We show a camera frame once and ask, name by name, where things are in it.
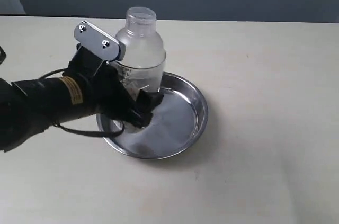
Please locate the clear plastic shaker bottle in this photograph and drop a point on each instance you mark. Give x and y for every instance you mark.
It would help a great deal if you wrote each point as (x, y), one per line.
(145, 56)

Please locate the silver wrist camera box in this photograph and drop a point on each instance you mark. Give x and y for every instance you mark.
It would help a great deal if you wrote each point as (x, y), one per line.
(98, 42)

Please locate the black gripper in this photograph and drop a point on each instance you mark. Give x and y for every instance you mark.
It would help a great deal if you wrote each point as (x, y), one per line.
(104, 93)

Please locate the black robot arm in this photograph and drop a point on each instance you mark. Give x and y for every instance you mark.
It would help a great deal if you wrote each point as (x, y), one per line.
(29, 107)

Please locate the round stainless steel tray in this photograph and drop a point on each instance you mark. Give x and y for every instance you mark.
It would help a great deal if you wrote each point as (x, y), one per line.
(178, 122)

